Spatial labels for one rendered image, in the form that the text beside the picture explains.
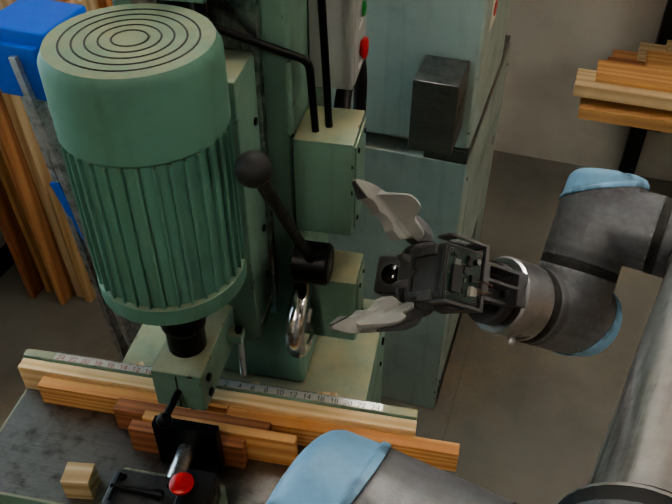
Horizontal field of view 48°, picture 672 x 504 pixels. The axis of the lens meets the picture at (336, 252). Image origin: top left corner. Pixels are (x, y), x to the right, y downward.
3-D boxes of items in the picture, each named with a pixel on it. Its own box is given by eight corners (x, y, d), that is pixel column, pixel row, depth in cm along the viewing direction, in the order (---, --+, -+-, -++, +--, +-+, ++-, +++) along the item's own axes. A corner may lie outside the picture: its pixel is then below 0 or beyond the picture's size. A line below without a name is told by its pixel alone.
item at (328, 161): (296, 230, 106) (292, 138, 97) (310, 192, 113) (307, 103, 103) (355, 237, 105) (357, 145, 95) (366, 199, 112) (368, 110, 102)
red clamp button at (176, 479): (165, 494, 90) (164, 490, 89) (174, 473, 92) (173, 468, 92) (189, 499, 90) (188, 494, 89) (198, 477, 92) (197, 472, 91)
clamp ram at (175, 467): (144, 499, 102) (132, 461, 96) (164, 453, 107) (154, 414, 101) (208, 511, 100) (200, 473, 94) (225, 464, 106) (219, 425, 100)
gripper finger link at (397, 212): (398, 154, 74) (448, 227, 77) (363, 166, 79) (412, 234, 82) (379, 173, 73) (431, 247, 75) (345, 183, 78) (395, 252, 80)
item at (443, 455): (43, 402, 115) (36, 385, 112) (50, 392, 116) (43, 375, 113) (455, 472, 106) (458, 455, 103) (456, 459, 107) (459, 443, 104)
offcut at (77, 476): (66, 498, 102) (59, 481, 100) (74, 477, 105) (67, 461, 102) (93, 499, 102) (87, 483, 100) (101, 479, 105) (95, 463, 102)
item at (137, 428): (133, 449, 108) (127, 428, 105) (138, 440, 110) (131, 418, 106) (245, 469, 106) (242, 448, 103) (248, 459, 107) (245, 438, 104)
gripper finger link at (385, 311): (356, 323, 70) (426, 284, 75) (322, 324, 75) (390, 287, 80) (368, 354, 70) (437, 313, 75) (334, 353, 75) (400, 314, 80)
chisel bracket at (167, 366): (159, 411, 103) (148, 370, 97) (193, 336, 113) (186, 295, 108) (211, 420, 102) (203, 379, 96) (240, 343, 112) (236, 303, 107)
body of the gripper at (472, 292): (447, 227, 74) (532, 256, 81) (394, 236, 82) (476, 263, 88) (437, 303, 73) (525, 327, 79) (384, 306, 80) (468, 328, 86)
